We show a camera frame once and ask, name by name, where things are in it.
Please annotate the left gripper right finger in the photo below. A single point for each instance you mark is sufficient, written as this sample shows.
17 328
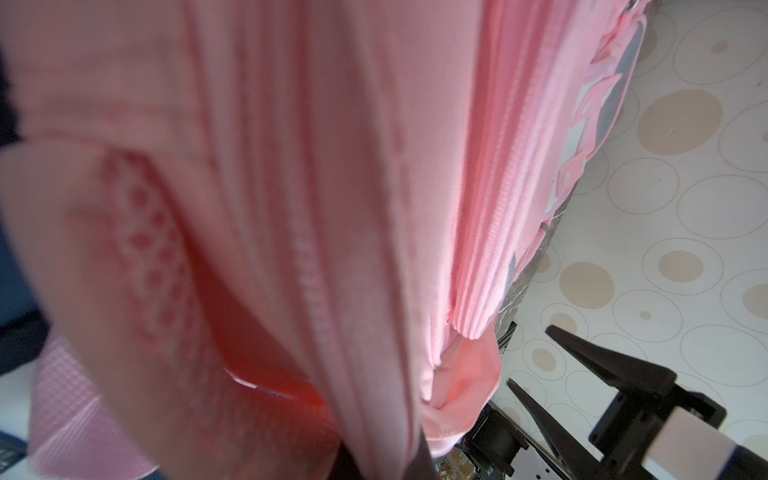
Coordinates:
422 467

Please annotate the pink backpack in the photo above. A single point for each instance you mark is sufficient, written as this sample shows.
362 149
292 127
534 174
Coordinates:
263 229

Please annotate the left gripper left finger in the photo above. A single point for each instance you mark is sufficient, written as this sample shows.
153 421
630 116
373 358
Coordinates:
345 467

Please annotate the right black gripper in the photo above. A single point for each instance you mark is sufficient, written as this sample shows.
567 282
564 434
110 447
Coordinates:
646 399

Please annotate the navy blue backpack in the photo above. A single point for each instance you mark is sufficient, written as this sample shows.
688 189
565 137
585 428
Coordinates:
23 327

